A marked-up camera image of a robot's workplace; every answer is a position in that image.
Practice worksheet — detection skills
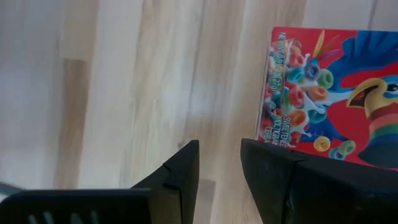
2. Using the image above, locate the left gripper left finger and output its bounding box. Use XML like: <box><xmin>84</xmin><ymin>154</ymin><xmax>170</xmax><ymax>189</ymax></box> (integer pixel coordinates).
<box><xmin>130</xmin><ymin>139</ymin><xmax>200</xmax><ymax>224</ymax></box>

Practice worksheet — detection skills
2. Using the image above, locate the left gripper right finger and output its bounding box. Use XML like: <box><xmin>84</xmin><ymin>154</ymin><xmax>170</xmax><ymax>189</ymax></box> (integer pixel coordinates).
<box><xmin>241</xmin><ymin>138</ymin><xmax>398</xmax><ymax>224</ymax></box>

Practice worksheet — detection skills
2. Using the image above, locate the red Froot Loops cereal box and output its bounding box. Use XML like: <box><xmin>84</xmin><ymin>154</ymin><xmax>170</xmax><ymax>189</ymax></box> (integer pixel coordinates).
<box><xmin>254</xmin><ymin>26</ymin><xmax>398</xmax><ymax>172</ymax></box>

